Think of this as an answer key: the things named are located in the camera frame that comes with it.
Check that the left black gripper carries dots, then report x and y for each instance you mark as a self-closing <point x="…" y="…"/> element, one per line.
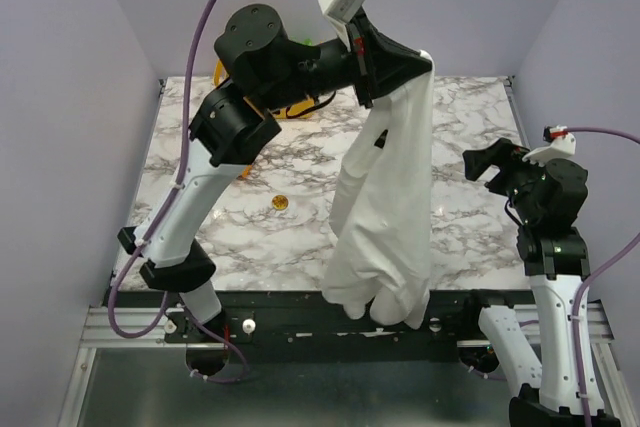
<point x="380" y="63"/>

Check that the yellow plastic basket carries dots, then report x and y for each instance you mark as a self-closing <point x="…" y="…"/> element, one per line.
<point x="303" y="109"/>

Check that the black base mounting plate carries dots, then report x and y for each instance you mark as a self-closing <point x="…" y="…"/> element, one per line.
<point x="300" y="326"/>

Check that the aluminium rail frame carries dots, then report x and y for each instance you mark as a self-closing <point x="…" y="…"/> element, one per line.
<point x="97" y="332"/>

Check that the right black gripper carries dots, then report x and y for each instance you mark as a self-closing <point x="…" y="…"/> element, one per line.
<point x="500" y="167"/>

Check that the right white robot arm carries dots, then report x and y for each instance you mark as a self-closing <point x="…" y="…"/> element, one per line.
<point x="556" y="385"/>

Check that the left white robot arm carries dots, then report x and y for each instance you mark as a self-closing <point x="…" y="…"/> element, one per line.
<point x="267" y="71"/>

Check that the white t-shirt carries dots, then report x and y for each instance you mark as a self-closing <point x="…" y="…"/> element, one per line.
<point x="381" y="212"/>

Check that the gold round brooch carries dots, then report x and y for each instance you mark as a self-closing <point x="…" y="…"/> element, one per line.
<point x="280" y="202"/>

